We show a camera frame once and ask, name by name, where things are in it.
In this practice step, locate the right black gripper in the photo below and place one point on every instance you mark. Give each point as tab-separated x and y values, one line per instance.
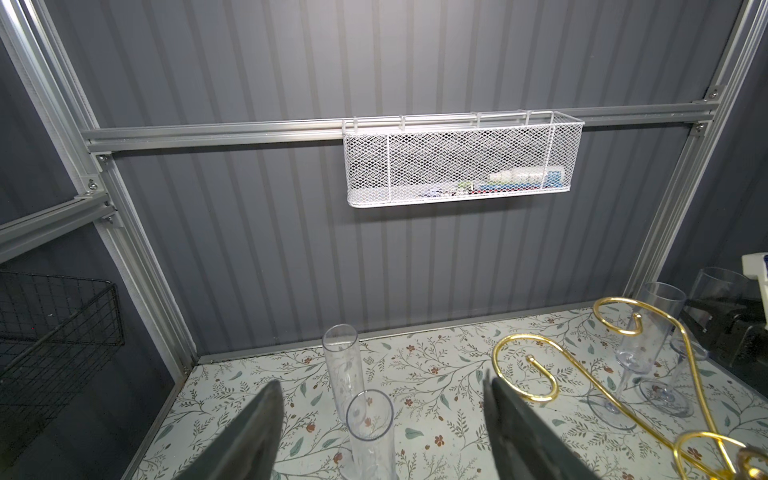
734	334

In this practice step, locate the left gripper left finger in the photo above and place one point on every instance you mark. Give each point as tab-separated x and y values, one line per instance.
248	446

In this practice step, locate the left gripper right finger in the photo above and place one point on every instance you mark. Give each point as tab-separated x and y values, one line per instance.
523	446

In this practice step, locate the floral table mat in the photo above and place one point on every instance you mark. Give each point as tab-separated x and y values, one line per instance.
434	379

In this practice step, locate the items in white basket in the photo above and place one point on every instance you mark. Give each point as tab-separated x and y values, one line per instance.
515	179

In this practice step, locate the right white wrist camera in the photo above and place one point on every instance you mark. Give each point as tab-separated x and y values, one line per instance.
754	267

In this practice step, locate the black wire wall basket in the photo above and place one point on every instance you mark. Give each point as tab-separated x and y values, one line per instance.
57	332

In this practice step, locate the white mesh wall basket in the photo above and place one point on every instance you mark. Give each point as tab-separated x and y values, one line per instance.
390	161

